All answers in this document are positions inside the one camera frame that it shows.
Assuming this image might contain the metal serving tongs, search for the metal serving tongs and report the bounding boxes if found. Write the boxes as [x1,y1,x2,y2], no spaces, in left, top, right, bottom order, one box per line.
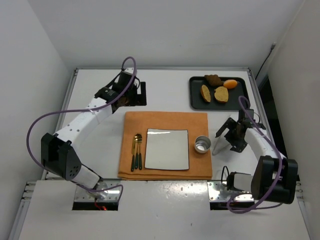
[211,113,233,156]

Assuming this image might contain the dark brown bread piece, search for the dark brown bread piece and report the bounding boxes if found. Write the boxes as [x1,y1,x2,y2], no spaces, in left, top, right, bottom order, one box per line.
[204,74,224,87]

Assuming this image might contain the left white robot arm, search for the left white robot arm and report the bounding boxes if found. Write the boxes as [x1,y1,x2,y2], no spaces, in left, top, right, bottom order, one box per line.
[41,70,147,198]

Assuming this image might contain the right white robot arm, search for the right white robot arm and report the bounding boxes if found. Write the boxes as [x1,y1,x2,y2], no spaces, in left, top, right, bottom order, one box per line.
[215,109,298,204]

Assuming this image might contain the bread slice middle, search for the bread slice middle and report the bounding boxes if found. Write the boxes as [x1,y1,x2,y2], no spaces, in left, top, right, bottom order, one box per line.
[214,86,229,103]

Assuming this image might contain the bread slice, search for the bread slice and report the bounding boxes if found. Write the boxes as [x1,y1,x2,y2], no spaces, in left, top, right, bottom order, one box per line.
[214,86,229,103]
[200,84,211,103]

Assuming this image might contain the bread slice left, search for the bread slice left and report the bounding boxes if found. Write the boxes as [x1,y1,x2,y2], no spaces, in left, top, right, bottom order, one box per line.
[200,84,211,103]

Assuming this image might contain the orange cloth placemat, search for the orange cloth placemat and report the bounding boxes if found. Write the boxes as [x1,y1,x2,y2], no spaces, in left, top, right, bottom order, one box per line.
[117,111,213,180]

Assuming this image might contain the metal cup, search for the metal cup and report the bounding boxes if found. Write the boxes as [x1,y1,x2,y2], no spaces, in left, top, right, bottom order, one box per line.
[194,135,211,154]

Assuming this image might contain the black tray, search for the black tray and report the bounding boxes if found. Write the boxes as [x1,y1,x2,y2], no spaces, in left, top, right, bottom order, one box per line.
[189,75,249,111]

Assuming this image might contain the orange round bun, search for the orange round bun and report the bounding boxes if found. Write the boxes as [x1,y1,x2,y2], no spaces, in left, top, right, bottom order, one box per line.
[223,79,238,90]

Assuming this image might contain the white square plate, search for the white square plate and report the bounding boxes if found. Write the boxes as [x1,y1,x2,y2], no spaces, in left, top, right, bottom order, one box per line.
[144,128,190,171]

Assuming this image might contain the gold fork green handle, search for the gold fork green handle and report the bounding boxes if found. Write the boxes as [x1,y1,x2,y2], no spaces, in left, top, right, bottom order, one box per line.
[137,133,143,170]

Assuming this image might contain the gold spoon green handle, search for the gold spoon green handle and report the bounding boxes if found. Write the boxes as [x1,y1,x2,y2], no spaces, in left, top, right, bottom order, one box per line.
[134,133,142,169]

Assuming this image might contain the gold knife green handle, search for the gold knife green handle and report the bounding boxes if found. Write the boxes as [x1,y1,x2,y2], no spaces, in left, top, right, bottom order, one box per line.
[130,136,136,172]

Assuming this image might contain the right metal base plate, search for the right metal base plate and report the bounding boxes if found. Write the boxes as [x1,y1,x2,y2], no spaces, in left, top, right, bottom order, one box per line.
[207,180,255,203]

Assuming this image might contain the metal base plate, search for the metal base plate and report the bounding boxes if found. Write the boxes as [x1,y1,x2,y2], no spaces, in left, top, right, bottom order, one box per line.
[74,180,123,203]
[207,180,255,203]

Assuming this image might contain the black wall cable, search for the black wall cable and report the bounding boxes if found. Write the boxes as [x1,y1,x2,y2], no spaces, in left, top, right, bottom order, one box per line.
[256,43,276,76]

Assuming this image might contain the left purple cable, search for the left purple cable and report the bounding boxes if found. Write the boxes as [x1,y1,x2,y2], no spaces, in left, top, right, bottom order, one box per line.
[26,56,138,201]

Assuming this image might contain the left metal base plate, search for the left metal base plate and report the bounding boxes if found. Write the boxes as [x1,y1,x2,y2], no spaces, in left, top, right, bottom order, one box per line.
[74,180,123,203]

